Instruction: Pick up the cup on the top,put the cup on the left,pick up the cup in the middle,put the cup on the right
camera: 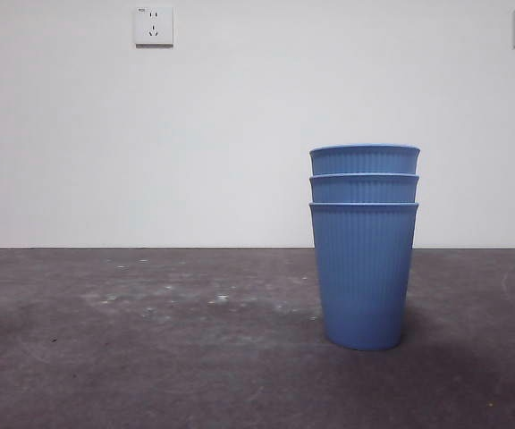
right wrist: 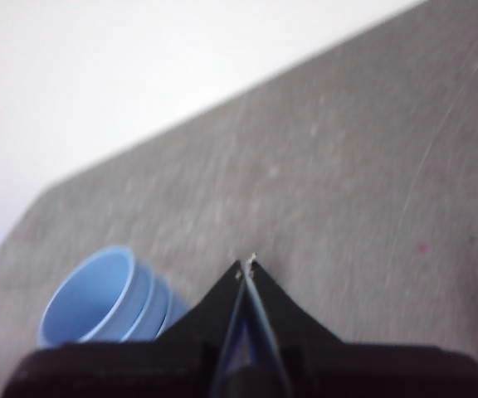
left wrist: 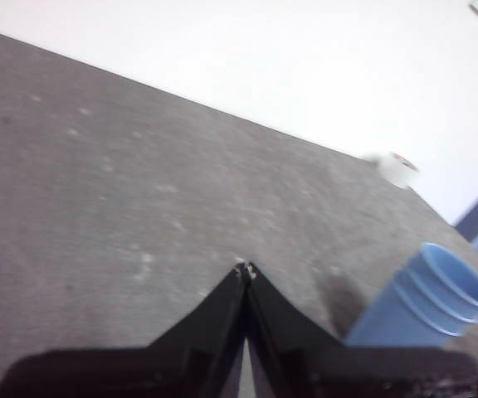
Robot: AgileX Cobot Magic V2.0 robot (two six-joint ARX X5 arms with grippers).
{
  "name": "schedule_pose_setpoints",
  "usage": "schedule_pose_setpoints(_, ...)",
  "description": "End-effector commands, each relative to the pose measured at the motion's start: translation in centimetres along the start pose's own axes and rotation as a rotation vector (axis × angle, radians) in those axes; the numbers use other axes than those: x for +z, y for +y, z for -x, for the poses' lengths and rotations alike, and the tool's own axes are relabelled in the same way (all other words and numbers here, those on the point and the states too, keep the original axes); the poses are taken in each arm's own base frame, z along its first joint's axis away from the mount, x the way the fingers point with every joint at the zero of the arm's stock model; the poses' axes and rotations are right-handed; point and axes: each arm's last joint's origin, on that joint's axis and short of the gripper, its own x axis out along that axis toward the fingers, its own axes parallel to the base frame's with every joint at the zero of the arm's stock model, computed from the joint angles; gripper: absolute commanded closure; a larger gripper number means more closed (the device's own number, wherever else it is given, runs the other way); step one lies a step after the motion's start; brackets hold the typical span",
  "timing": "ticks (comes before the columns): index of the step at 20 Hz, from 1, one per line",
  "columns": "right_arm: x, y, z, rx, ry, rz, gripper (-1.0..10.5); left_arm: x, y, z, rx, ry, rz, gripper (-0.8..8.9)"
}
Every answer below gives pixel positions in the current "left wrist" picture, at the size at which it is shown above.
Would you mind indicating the blue ribbed plastic cup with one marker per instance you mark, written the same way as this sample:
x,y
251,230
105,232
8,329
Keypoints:
x,y
384,323
450,269
434,309

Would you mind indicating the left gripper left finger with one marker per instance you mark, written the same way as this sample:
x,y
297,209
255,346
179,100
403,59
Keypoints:
x,y
172,373

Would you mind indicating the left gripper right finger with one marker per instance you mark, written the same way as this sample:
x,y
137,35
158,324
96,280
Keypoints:
x,y
326,373

